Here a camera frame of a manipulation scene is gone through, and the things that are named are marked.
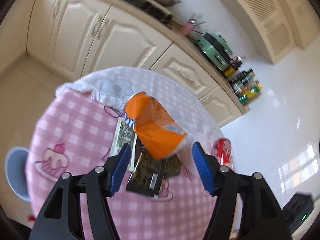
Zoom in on red cola can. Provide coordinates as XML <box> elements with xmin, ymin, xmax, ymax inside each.
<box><xmin>213</xmin><ymin>138</ymin><xmax>234</xmax><ymax>169</ymax></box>

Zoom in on black gold snack wrapper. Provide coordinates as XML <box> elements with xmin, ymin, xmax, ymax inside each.
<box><xmin>126</xmin><ymin>142</ymin><xmax>182</xmax><ymax>199</ymax></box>

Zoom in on cream sauce packet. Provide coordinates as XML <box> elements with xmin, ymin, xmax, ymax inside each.
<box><xmin>109</xmin><ymin>118</ymin><xmax>137</xmax><ymax>172</ymax></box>

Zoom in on crushed orange soda can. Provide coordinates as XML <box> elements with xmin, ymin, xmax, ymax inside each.
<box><xmin>124</xmin><ymin>92</ymin><xmax>188</xmax><ymax>160</ymax></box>

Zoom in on blue trash bin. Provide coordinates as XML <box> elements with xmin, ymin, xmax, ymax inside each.
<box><xmin>4</xmin><ymin>146</ymin><xmax>30</xmax><ymax>202</ymax></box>

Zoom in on cream kitchen cabinets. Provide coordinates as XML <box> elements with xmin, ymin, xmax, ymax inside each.
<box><xmin>1</xmin><ymin>0</ymin><xmax>249</xmax><ymax>126</ymax></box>

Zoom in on black power box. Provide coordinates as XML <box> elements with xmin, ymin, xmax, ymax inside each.
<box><xmin>282</xmin><ymin>192</ymin><xmax>314</xmax><ymax>234</ymax></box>

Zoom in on pink checkered tablecloth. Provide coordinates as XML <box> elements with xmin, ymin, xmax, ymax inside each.
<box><xmin>25</xmin><ymin>65</ymin><xmax>241</xmax><ymax>240</ymax></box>

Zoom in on green yellow bottle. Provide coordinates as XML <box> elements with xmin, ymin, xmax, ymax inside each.
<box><xmin>238</xmin><ymin>83</ymin><xmax>262</xmax><ymax>105</ymax></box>

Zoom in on dark condiment bottle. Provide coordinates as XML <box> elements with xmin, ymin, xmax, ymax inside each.
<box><xmin>229</xmin><ymin>68</ymin><xmax>255</xmax><ymax>95</ymax></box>

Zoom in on dark soy sauce bottle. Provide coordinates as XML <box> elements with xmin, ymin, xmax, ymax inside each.
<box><xmin>223</xmin><ymin>55</ymin><xmax>246</xmax><ymax>79</ymax></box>

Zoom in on green electric cooker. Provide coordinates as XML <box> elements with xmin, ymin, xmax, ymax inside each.
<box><xmin>196</xmin><ymin>33</ymin><xmax>233</xmax><ymax>72</ymax></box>

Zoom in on pink utensil cup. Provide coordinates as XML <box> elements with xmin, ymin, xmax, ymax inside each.
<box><xmin>180</xmin><ymin>18</ymin><xmax>206</xmax><ymax>36</ymax></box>

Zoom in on cream upper wall cabinet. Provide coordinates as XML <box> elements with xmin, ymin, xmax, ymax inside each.
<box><xmin>220</xmin><ymin>0</ymin><xmax>319</xmax><ymax>64</ymax></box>

